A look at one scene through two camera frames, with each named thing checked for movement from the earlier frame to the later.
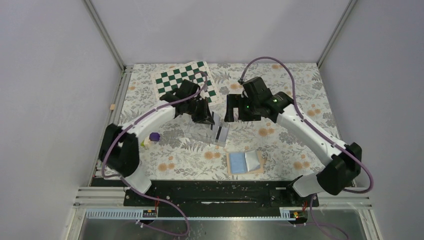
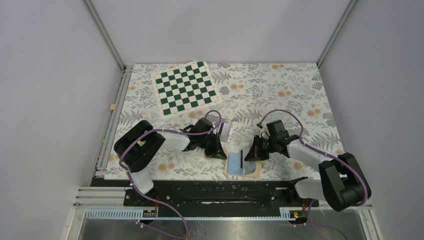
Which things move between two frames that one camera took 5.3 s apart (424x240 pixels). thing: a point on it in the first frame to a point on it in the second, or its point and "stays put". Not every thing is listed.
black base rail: [216, 195] stays put
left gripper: [205, 117] to [217, 151]
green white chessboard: [200, 72] stays put
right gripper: [236, 101] to [255, 152]
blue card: [244, 163] stays put
